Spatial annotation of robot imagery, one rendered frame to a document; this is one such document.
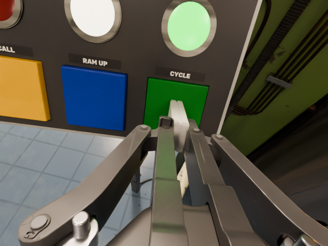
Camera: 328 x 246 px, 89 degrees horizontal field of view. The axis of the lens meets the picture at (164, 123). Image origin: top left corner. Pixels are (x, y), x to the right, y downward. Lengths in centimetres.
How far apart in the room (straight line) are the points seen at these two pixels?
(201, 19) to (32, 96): 22
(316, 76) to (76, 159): 130
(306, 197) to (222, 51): 37
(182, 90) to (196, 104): 3
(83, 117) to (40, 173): 118
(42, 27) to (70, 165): 116
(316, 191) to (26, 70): 51
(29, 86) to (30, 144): 129
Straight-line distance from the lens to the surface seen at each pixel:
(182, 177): 57
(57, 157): 140
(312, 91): 53
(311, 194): 47
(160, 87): 21
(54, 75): 25
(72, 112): 24
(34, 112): 27
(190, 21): 20
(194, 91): 21
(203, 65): 21
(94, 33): 21
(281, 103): 55
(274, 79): 49
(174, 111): 17
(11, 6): 26
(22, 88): 26
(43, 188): 136
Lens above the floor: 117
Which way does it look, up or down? 55 degrees down
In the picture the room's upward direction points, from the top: 12 degrees clockwise
